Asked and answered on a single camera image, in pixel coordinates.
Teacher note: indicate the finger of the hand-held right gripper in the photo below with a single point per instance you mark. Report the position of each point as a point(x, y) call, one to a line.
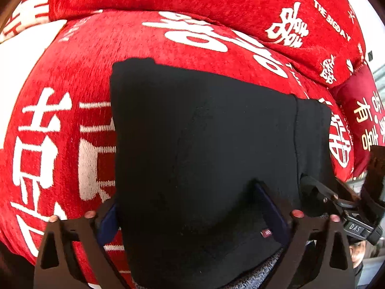
point(315, 192)

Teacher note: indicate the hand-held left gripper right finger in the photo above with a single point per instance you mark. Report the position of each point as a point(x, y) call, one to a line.
point(270, 207)

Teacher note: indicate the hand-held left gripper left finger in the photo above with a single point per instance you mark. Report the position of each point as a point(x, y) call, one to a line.
point(108, 222)

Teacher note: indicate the black pants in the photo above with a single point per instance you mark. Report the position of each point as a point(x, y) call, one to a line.
point(195, 141)

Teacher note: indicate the person's right hand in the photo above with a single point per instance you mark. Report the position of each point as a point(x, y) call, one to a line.
point(356, 256)

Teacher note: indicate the dark red gold-print cushion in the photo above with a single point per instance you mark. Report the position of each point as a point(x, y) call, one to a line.
point(352, 96)

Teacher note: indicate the red printed sofa seat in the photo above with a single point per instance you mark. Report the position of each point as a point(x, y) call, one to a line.
point(75, 66)

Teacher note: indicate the red white printed cloth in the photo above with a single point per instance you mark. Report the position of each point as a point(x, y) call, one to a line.
point(33, 15)

